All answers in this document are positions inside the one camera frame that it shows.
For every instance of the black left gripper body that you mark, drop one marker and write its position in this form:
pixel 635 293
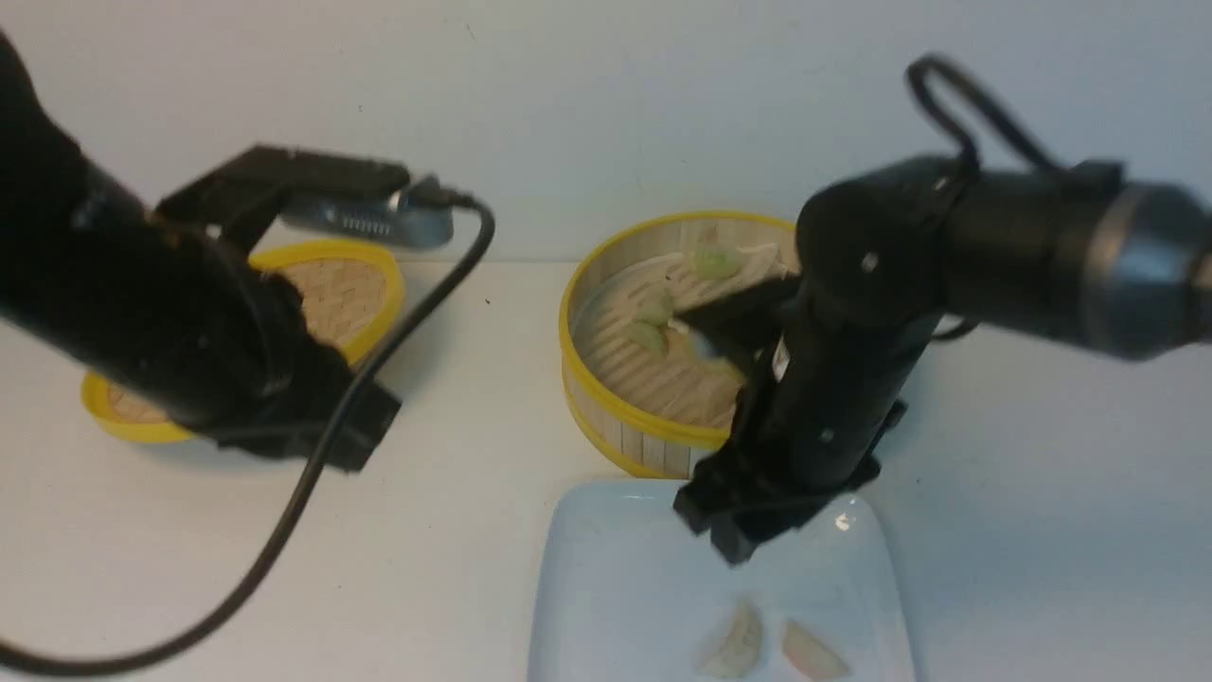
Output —
pixel 289 424

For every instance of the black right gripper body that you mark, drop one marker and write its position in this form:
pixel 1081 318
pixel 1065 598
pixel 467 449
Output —
pixel 741 505

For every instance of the white green dumpling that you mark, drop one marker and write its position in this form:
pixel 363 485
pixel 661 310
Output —
pixel 734 652

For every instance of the pink dumpling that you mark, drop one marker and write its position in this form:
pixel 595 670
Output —
pixel 810 656

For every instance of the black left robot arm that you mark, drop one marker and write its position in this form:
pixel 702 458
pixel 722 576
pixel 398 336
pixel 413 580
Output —
pixel 165 302

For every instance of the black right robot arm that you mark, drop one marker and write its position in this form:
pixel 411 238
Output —
pixel 912 254

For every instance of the white square plate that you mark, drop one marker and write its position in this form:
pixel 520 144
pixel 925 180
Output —
pixel 627 594

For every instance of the white steamer liner cloth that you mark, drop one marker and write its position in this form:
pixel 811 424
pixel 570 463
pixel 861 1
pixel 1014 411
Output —
pixel 683 387

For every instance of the woven bamboo steamer lid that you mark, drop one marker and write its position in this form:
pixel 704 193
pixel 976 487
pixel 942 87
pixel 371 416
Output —
pixel 352 293

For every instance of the bamboo steamer basket yellow rim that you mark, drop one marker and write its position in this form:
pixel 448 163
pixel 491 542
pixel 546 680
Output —
pixel 637 442

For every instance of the green dumpling left lower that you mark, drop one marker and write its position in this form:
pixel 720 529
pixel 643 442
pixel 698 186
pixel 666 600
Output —
pixel 649 337

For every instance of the green dumpling far left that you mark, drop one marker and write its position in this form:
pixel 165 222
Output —
pixel 657 309

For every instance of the green dumpling back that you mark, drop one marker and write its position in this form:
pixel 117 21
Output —
pixel 713 262

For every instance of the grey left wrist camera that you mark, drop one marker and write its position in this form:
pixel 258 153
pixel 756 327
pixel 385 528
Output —
pixel 379 204

